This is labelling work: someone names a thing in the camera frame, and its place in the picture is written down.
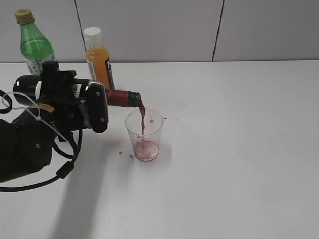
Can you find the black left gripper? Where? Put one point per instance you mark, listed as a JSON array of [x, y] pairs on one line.
[[42, 121]]

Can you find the orange juice bottle white cap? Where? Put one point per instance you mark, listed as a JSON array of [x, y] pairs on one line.
[[98, 57]]

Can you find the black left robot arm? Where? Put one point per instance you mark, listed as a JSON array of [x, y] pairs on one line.
[[22, 159]]

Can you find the green plastic soda bottle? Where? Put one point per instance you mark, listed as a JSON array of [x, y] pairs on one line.
[[35, 48]]

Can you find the transparent plastic cup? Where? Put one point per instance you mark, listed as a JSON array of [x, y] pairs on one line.
[[145, 142]]

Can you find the dark red wine bottle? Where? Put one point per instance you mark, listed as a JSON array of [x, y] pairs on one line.
[[119, 98]]

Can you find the wrist camera box silver top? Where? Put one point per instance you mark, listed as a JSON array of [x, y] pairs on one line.
[[97, 106]]

